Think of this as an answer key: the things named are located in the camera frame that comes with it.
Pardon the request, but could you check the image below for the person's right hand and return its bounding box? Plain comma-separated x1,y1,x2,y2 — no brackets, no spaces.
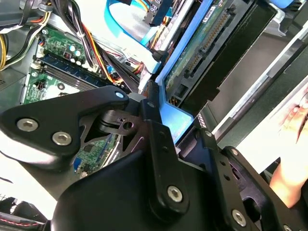
280,87,308,145

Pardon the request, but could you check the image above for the person's left hand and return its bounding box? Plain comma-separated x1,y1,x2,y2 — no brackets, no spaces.
269,147,308,209

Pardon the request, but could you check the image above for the hard disk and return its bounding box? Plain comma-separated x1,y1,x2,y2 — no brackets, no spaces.
154,0,277,144

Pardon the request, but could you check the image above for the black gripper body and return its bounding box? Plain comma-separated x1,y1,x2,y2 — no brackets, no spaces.
49,149,231,231

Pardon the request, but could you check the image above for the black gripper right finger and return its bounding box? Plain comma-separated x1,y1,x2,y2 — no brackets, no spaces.
195,127,308,231

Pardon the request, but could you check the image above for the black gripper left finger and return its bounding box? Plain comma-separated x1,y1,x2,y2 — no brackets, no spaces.
0,80,190,215

